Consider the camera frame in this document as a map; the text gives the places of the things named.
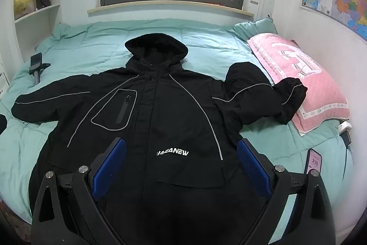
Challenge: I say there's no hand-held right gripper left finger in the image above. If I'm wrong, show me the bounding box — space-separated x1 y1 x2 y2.
30 136 128 245

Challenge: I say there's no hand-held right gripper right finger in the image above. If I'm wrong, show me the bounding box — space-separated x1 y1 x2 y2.
236 137 336 245

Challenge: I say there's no black hooded jacket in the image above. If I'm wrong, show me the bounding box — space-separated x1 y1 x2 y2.
11 33 309 245

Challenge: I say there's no smartphone with pink screen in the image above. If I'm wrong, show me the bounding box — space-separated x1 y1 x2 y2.
305 148 323 175

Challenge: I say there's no black charger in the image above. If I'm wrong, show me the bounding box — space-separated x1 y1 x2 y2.
341 132 353 148

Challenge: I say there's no pink patterned pillow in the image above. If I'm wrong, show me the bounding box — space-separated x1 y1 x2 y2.
247 33 351 135

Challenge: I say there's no white power adapter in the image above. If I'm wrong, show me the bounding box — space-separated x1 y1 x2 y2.
338 122 353 135

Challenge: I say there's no grey phone tripod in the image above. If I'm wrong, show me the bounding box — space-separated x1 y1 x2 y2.
29 62 51 85

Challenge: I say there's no teal quilt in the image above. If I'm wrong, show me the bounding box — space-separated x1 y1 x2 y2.
0 18 354 225

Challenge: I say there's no dark smartphone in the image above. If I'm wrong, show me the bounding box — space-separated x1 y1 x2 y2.
29 52 43 72

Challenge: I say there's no teal pillow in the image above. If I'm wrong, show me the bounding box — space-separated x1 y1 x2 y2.
233 18 278 42

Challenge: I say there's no wooden window sill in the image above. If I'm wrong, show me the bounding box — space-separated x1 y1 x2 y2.
87 2 255 17

